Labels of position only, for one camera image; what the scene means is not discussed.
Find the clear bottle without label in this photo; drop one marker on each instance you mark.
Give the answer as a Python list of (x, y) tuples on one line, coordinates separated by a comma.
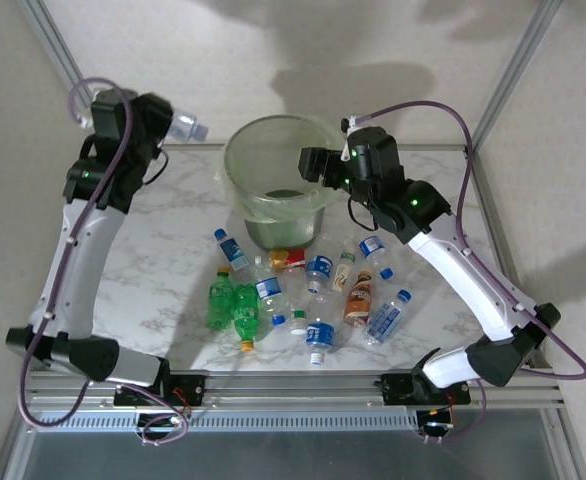
[(188, 127)]

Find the short bottle blue label blue cap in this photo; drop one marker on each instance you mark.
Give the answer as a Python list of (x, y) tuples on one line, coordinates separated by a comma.
[(372, 247)]

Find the clear bottle blue label white cap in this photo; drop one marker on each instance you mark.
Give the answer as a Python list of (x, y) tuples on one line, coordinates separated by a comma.
[(319, 267), (319, 334)]

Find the white bottle green cap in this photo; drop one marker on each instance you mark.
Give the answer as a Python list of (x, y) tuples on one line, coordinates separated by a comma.
[(344, 275)]

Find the brown coffee drink bottle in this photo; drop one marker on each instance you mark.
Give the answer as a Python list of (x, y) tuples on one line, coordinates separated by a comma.
[(359, 300)]

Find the small bottle blue-white label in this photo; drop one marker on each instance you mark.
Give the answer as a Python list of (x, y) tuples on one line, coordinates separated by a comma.
[(231, 250)]

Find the bottle blue text label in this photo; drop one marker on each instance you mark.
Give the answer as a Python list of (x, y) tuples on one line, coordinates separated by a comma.
[(385, 320)]

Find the small white cap bottle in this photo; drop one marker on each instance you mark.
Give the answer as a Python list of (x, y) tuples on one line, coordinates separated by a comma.
[(298, 325)]

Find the green bottle orange cap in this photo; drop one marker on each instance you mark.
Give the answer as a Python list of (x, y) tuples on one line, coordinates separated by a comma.
[(245, 312)]

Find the green bottle yellow cap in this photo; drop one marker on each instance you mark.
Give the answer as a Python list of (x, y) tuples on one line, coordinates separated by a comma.
[(220, 302)]

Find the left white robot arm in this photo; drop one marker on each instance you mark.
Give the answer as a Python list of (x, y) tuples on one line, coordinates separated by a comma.
[(83, 250)]

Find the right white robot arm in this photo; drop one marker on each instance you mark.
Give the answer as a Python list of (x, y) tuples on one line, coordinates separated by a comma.
[(453, 270)]

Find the grey round waste bin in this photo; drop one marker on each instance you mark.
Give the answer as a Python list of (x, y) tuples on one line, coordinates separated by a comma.
[(283, 232)]

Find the bottle with red-yellow label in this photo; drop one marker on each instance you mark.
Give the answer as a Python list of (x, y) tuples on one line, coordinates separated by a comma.
[(288, 258)]

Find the small lit circuit board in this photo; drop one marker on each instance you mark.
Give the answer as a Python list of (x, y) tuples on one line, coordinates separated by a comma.
[(170, 421), (435, 425)]

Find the grey metal panel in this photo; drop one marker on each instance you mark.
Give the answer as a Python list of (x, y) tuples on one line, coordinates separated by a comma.
[(293, 457)]

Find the aluminium table edge rail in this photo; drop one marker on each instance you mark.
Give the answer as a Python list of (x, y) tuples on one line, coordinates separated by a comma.
[(423, 147), (490, 210), (10, 450)]

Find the aluminium frame post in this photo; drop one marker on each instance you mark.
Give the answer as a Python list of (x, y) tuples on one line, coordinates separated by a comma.
[(48, 35), (518, 65)]

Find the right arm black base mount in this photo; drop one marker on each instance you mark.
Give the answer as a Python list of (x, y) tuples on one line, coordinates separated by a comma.
[(398, 390)]

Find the wide aluminium mounting rail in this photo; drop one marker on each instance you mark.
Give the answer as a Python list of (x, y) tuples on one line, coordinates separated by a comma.
[(293, 385)]

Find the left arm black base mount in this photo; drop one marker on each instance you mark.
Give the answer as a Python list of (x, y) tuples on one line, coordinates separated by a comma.
[(193, 387)]

